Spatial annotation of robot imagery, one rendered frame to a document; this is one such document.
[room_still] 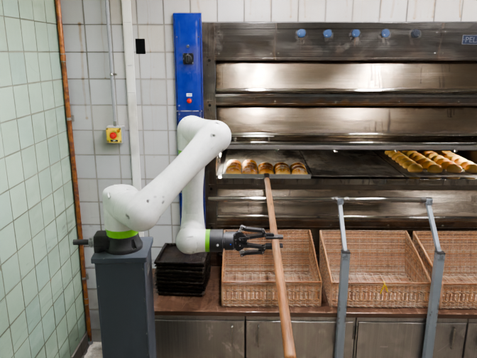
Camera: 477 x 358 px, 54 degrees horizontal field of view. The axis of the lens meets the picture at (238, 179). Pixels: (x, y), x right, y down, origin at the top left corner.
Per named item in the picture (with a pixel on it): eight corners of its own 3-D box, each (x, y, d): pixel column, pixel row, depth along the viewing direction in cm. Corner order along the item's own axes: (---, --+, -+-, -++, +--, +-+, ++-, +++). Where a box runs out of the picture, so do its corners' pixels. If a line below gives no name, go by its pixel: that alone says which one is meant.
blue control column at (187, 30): (207, 237, 506) (204, 28, 449) (222, 237, 505) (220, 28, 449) (184, 346, 319) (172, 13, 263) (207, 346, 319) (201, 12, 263)
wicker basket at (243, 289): (223, 268, 304) (222, 228, 297) (309, 268, 304) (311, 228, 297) (220, 307, 257) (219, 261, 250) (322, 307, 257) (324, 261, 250)
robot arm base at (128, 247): (69, 256, 175) (68, 241, 173) (80, 240, 189) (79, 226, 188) (140, 254, 176) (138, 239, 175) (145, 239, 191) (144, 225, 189)
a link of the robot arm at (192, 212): (177, 162, 189) (204, 163, 189) (180, 156, 200) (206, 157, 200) (178, 246, 198) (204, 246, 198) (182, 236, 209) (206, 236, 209)
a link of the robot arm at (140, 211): (124, 219, 155) (227, 114, 173) (104, 207, 167) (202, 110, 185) (147, 243, 162) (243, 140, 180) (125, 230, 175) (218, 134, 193)
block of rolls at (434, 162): (382, 153, 361) (383, 146, 360) (445, 153, 360) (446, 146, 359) (409, 173, 302) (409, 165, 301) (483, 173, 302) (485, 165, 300)
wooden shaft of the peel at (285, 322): (296, 366, 116) (297, 356, 116) (284, 366, 117) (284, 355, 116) (269, 181, 282) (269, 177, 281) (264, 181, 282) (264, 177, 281)
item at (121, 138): (109, 141, 286) (108, 124, 284) (125, 141, 286) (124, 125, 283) (106, 143, 279) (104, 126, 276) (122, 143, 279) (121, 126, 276)
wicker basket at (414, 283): (316, 268, 304) (318, 229, 296) (403, 269, 303) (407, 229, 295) (329, 308, 257) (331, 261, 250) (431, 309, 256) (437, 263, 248)
